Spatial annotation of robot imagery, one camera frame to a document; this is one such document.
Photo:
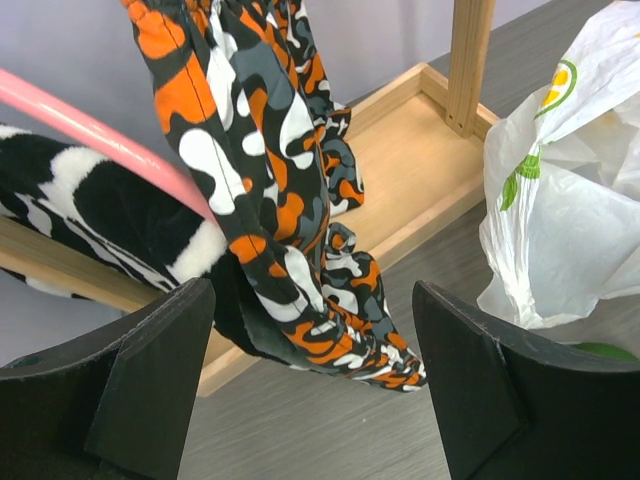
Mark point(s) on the white plastic bag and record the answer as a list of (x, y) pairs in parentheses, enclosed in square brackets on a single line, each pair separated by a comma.
[(561, 183)]

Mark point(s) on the light green fake apple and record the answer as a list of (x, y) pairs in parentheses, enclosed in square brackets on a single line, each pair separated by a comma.
[(606, 350)]

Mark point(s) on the black white zebra cloth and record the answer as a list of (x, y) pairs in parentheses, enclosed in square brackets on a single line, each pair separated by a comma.
[(87, 202)]

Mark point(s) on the pink clothes hanger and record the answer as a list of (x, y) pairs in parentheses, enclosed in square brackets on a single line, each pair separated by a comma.
[(83, 128)]

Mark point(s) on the orange grey camouflage cloth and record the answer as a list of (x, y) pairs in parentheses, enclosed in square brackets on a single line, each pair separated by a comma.
[(243, 99)]

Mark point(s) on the wooden clothes rack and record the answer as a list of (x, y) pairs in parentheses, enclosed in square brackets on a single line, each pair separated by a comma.
[(419, 145)]

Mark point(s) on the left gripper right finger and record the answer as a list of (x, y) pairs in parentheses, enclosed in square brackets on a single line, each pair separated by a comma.
[(511, 404)]

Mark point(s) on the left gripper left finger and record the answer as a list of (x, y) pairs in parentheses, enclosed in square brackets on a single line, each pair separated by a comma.
[(114, 403)]

